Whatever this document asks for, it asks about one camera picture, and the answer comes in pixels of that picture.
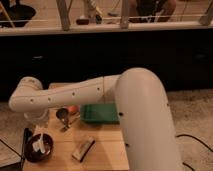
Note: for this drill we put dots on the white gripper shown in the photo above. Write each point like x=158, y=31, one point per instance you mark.
x=39, y=119

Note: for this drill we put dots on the white handled dish brush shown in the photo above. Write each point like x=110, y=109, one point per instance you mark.
x=39, y=145

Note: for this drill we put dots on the purple bowl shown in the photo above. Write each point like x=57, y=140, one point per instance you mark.
x=35, y=155

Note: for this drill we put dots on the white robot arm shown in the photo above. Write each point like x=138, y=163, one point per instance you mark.
x=142, y=105

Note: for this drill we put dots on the metal measuring cup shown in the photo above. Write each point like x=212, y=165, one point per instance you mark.
x=62, y=115

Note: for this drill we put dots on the orange tomato toy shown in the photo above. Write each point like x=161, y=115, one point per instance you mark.
x=73, y=109

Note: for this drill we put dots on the green plastic tray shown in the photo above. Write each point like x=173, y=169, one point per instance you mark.
x=99, y=113

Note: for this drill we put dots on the wooden block eraser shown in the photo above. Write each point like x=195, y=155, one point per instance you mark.
x=82, y=148

